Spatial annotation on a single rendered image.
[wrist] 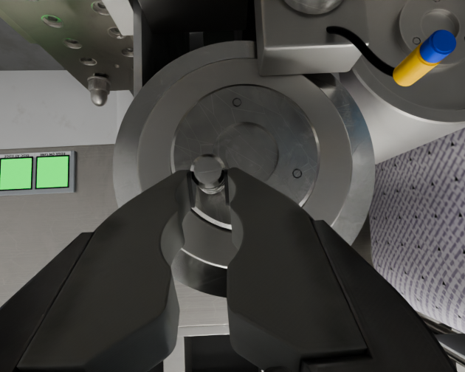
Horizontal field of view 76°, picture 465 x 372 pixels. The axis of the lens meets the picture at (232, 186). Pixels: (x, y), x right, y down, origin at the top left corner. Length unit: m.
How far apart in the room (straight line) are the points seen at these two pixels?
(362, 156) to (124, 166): 0.13
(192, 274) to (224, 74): 0.11
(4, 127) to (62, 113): 0.44
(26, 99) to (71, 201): 2.39
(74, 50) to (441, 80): 0.44
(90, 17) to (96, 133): 2.19
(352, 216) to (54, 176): 0.48
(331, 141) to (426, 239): 0.20
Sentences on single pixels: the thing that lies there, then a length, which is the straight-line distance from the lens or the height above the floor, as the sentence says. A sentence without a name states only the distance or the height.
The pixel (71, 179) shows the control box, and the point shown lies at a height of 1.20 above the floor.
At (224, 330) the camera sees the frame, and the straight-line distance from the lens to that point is 0.52.
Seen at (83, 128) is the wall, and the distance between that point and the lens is 2.65.
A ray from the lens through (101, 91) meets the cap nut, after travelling 0.57.
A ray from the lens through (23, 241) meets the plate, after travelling 0.60.
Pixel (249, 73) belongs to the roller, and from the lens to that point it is 0.18.
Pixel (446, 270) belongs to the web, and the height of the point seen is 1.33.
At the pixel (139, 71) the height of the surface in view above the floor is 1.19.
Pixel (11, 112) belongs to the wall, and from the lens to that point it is 2.94.
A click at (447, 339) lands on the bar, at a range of 0.48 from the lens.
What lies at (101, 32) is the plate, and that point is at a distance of 0.47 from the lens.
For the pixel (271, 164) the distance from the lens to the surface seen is 0.15.
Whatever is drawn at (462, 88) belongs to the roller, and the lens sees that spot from 0.23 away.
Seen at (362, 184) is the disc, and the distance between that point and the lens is 0.18.
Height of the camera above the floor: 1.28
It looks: 7 degrees down
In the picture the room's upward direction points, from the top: 177 degrees clockwise
